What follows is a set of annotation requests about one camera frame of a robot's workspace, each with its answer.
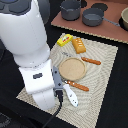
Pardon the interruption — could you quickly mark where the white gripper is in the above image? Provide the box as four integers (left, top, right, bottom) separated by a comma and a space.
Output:
18, 57, 65, 112

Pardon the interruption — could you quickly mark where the yellow butter box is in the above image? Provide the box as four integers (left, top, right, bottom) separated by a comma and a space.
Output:
57, 34, 73, 46

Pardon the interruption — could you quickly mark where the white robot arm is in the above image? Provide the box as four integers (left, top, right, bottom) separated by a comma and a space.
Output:
0, 0, 55, 110

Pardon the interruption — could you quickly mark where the round wooden plate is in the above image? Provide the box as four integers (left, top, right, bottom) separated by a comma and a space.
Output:
59, 57, 87, 81

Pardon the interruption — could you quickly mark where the tall grey pot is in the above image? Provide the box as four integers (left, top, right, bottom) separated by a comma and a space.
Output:
60, 0, 81, 21

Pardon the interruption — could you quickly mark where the beige bowl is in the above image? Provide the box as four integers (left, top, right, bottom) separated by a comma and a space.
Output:
121, 7, 128, 30

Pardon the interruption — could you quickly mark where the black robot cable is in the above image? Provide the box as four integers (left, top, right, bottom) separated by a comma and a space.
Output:
39, 96, 64, 128

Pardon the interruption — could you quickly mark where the fork with wooden handle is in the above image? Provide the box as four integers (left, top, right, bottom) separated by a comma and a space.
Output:
62, 79, 89, 92

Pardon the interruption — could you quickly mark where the knife with wooden handle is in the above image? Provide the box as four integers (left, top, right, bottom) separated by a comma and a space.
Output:
60, 51, 102, 66

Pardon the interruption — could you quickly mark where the grey saucepan with handle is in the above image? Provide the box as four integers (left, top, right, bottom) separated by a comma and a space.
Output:
82, 8, 120, 27

